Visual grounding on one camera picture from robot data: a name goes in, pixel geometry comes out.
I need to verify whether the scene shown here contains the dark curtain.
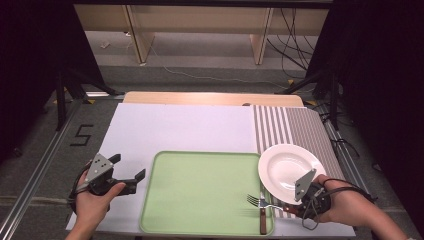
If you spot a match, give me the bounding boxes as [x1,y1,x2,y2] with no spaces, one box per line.
[306,0,424,228]
[0,0,104,161]

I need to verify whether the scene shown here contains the person's right hand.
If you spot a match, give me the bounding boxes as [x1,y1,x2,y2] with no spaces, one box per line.
[314,174,371,224]

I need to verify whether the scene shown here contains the light wooden table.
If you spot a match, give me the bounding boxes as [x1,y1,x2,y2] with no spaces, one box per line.
[122,91,305,108]

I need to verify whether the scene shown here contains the grey striped cloth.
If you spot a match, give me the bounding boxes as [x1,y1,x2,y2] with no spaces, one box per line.
[253,104,346,219]

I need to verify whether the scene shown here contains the metal floor rail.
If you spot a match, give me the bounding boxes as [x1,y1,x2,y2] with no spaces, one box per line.
[321,116,390,240]
[0,99,85,240]

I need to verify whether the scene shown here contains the light wooden bench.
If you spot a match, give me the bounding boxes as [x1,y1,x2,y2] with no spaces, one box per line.
[73,3,329,66]

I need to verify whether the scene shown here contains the bundle of black cables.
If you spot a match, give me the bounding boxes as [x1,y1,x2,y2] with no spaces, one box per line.
[266,8,316,79]

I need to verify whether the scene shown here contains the person's left hand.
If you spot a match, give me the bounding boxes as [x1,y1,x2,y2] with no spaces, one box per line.
[75,182,127,228]

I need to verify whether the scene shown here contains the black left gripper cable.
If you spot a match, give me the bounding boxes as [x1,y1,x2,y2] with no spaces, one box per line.
[67,161,94,209]

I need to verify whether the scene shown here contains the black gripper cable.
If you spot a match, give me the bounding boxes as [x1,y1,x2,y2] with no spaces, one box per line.
[67,161,94,209]
[301,178,378,231]

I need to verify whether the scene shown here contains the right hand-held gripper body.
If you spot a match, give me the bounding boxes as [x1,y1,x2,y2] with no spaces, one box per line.
[294,168,333,220]

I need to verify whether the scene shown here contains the black metal stand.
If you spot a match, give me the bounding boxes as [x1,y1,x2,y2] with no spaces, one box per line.
[54,66,126,132]
[274,68,342,132]

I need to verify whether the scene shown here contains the white floor cable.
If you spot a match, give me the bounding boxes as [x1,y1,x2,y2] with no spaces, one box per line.
[126,31,288,92]

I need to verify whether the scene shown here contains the white round plate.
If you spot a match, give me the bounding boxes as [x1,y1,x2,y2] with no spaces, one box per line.
[257,143,327,206]

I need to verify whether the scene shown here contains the white board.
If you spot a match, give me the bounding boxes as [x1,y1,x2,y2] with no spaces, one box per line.
[65,102,357,238]

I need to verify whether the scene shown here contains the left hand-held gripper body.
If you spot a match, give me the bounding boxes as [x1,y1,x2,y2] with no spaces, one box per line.
[83,153,126,197]

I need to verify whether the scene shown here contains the black floor cables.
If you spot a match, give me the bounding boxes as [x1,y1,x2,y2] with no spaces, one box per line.
[318,102,362,158]

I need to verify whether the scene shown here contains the brown-handled fork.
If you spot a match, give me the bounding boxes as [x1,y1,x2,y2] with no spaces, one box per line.
[246,194,290,214]

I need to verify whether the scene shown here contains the brown-handled knife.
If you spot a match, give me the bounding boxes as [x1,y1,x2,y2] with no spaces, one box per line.
[259,188,268,235]

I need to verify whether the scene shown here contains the green plastic tray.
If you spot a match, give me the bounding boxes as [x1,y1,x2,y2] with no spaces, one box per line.
[139,150,275,237]

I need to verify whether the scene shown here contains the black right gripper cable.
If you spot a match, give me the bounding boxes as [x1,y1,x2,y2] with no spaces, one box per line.
[301,178,378,231]

